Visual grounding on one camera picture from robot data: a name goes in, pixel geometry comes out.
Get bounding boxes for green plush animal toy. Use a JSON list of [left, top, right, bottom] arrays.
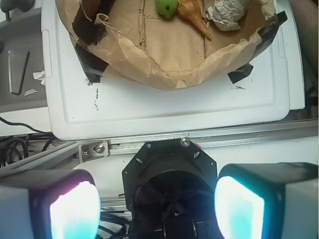
[[155, 0, 178, 19]]

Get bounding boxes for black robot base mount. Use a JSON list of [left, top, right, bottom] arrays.
[[122, 137, 221, 239]]

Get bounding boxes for metal corner bracket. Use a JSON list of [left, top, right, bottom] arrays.
[[78, 140, 110, 163]]

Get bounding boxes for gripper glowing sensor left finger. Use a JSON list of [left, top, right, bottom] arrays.
[[0, 169, 101, 239]]

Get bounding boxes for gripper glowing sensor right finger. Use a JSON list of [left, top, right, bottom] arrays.
[[214, 162, 319, 239]]

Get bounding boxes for brown paper bag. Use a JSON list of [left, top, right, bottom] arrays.
[[56, 0, 287, 91]]

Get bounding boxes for black hex key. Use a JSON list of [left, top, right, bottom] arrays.
[[8, 51, 30, 96]]

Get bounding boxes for aluminium frame rail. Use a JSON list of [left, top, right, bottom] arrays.
[[1, 119, 319, 178]]

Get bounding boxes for orange spiral cone shell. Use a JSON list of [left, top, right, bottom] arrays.
[[177, 0, 212, 40]]

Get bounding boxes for black cables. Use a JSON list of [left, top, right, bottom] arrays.
[[0, 116, 56, 168]]

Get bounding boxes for white plastic tray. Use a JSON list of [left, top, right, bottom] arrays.
[[41, 0, 305, 140]]

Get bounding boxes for crumpled white paper ball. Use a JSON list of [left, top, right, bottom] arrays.
[[206, 0, 250, 31]]

